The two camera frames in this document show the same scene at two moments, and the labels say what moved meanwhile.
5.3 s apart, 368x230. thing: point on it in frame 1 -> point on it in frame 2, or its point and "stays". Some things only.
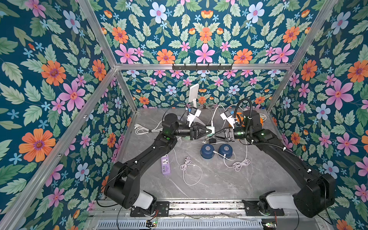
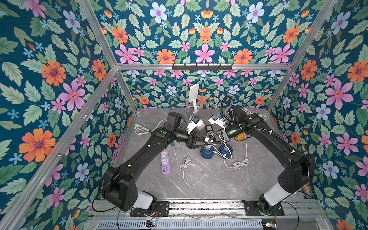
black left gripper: x=193 y=130 -> x=189 y=143
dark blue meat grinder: x=206 y=151 stays
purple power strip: x=165 y=164 stays
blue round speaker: x=225 y=149 stays
